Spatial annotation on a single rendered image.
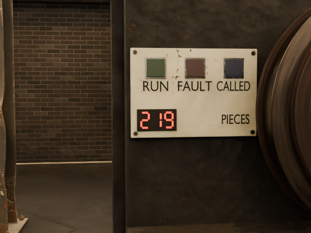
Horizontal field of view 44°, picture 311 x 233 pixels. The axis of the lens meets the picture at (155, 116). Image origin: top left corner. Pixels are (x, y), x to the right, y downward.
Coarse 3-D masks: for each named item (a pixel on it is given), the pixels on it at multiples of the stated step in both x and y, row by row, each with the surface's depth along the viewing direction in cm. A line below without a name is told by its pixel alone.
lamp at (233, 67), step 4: (228, 60) 78; (232, 60) 78; (236, 60) 79; (240, 60) 79; (228, 64) 78; (232, 64) 78; (236, 64) 79; (240, 64) 79; (228, 68) 78; (232, 68) 79; (236, 68) 79; (240, 68) 79; (228, 72) 78; (232, 72) 79; (236, 72) 79; (240, 72) 79; (228, 76) 79; (232, 76) 79; (236, 76) 79; (240, 76) 79
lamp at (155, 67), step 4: (148, 60) 77; (152, 60) 77; (156, 60) 77; (160, 60) 77; (164, 60) 77; (148, 64) 77; (152, 64) 77; (156, 64) 77; (160, 64) 77; (164, 64) 77; (148, 68) 77; (152, 68) 77; (156, 68) 77; (160, 68) 77; (164, 68) 77; (148, 72) 77; (152, 72) 77; (156, 72) 77; (160, 72) 77; (164, 72) 77; (148, 76) 77; (152, 76) 77; (156, 76) 77; (160, 76) 77; (164, 76) 77
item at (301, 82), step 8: (304, 64) 66; (304, 72) 65; (296, 80) 66; (304, 80) 65; (296, 88) 66; (304, 88) 65; (296, 96) 65; (304, 96) 65; (296, 104) 65; (304, 104) 65; (296, 112) 65; (304, 112) 65; (296, 120) 65; (304, 120) 65; (296, 128) 65; (304, 128) 66; (296, 136) 66; (304, 136) 66; (296, 144) 67; (304, 144) 66; (304, 152) 66; (304, 160) 66; (304, 168) 68
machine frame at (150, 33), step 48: (144, 0) 78; (192, 0) 79; (240, 0) 81; (288, 0) 82; (192, 48) 80; (240, 48) 81; (144, 144) 80; (192, 144) 81; (240, 144) 82; (144, 192) 80; (192, 192) 82; (240, 192) 83
